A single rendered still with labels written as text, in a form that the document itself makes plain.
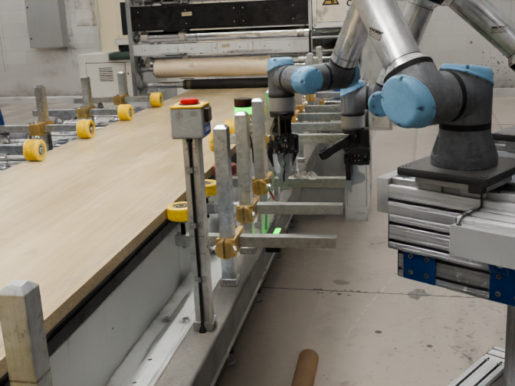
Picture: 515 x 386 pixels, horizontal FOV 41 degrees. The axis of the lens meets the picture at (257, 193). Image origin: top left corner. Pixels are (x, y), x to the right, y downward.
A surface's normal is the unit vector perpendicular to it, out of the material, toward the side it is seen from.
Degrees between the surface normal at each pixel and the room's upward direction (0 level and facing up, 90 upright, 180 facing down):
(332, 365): 0
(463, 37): 90
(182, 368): 0
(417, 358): 0
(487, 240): 90
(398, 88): 96
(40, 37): 90
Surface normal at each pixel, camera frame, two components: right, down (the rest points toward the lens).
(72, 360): 0.98, 0.00
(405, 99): -0.80, 0.29
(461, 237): -0.68, 0.22
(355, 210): -0.18, 0.26
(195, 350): -0.04, -0.97
